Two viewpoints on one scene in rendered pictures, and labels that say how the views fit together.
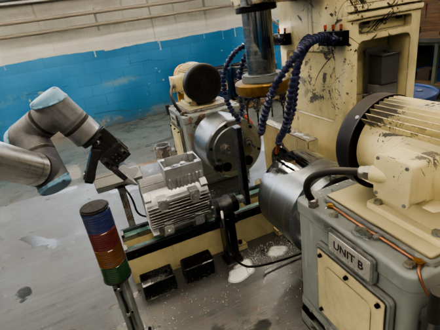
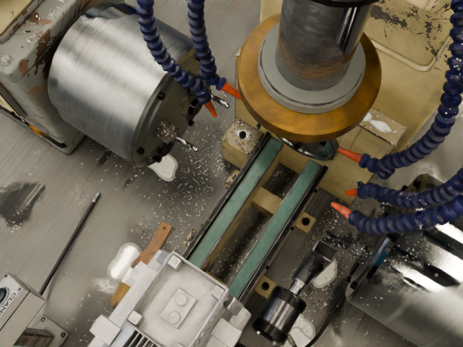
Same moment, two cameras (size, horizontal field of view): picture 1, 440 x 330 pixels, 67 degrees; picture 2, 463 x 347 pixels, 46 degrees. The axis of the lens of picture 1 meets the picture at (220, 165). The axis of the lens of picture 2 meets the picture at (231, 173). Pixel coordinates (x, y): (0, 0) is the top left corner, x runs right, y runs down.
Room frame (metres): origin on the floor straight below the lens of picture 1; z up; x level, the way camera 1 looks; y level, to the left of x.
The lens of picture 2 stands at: (0.87, 0.11, 1.93)
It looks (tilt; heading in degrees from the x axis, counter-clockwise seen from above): 71 degrees down; 323
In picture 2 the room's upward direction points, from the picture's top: 1 degrees counter-clockwise
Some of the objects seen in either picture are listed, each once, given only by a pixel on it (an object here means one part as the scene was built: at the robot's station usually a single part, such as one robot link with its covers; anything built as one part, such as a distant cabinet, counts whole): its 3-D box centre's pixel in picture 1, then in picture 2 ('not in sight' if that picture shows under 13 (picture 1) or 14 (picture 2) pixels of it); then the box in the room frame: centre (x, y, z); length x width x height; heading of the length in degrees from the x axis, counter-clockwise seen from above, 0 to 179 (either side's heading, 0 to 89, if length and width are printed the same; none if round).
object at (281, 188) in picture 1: (319, 205); (448, 275); (0.76, -0.25, 1.04); 0.41 x 0.25 x 0.25; 19
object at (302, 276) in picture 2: (241, 166); (311, 267); (0.90, -0.06, 1.12); 0.04 x 0.03 x 0.26; 109
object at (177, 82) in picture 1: (192, 105); not in sight; (1.66, 0.09, 1.16); 0.33 x 0.26 x 0.42; 19
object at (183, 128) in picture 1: (205, 137); (24, 27); (1.64, 0.05, 0.99); 0.35 x 0.31 x 0.37; 19
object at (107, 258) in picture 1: (109, 252); not in sight; (0.61, 0.27, 1.10); 0.06 x 0.06 x 0.04
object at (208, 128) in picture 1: (222, 139); (113, 71); (1.41, -0.03, 1.04); 0.37 x 0.25 x 0.25; 19
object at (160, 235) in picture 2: not in sight; (143, 266); (1.13, 0.14, 0.80); 0.21 x 0.05 x 0.01; 115
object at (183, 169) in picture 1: (181, 170); (178, 306); (0.98, 0.13, 1.11); 0.12 x 0.11 x 0.07; 108
